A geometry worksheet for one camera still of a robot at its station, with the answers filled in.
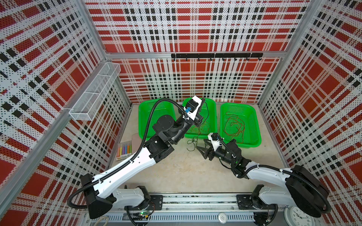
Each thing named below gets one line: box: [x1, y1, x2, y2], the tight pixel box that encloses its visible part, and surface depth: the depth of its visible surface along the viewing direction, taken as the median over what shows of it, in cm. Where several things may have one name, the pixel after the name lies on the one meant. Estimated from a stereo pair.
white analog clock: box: [283, 204, 316, 226], surface depth 67 cm
